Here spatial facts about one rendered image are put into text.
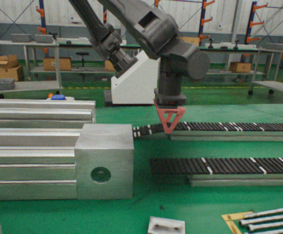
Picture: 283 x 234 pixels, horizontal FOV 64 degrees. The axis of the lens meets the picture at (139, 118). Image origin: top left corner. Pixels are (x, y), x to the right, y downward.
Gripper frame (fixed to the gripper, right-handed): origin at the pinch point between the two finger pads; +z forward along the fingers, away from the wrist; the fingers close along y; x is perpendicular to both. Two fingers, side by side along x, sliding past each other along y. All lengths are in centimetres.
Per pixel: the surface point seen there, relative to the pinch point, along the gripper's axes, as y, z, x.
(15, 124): 5.1, -2.3, -35.8
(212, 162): 17.9, -0.2, 5.8
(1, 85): -249, 47, -169
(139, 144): 4.3, 3.1, -7.3
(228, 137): 1.9, 2.2, 16.5
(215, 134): 2.0, 1.3, 12.9
